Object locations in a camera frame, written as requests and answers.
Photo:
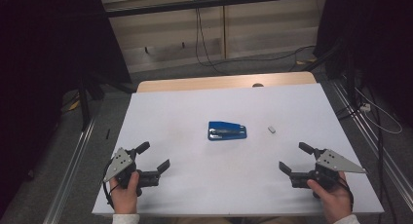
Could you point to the black curtain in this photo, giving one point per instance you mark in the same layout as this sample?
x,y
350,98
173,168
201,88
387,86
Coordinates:
x,y
39,71
373,39

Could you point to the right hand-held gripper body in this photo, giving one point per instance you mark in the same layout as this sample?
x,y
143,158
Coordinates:
x,y
334,162

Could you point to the dark round table grommet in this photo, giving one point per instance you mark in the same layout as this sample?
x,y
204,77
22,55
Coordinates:
x,y
258,85

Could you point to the white power adapter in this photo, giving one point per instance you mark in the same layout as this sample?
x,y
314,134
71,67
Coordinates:
x,y
365,107

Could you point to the yellow floor tape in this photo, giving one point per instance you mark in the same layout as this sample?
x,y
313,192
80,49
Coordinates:
x,y
73,104
307,61

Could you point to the black tripod stand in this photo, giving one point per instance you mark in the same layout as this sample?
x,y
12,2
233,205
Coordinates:
x,y
85,100
349,78

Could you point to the white table cover sheet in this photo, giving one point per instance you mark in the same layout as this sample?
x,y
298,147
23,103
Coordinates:
x,y
227,185

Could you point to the person's right hand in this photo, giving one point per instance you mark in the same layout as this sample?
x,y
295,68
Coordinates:
x,y
337,201

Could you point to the small black floor object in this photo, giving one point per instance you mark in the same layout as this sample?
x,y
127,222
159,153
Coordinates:
x,y
107,133

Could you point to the beige wall cabinet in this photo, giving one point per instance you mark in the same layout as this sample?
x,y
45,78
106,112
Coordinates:
x,y
259,32

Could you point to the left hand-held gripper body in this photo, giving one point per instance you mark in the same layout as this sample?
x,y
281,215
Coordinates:
x,y
119,162

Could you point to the light wooden table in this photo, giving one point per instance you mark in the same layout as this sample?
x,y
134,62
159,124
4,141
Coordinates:
x,y
211,82

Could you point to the person's left hand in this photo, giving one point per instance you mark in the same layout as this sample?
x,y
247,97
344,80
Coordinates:
x,y
125,199

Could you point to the aluminium floor rail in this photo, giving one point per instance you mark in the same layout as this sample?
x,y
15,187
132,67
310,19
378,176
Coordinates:
x,y
373,146
69,172

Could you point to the black horizontal bar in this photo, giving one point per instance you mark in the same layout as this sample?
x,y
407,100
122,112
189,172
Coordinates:
x,y
211,4

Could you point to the blue stapler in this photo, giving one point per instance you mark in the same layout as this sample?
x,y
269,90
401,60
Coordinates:
x,y
227,131

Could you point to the small grey staple strip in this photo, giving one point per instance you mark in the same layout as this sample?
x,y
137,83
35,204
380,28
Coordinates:
x,y
271,129

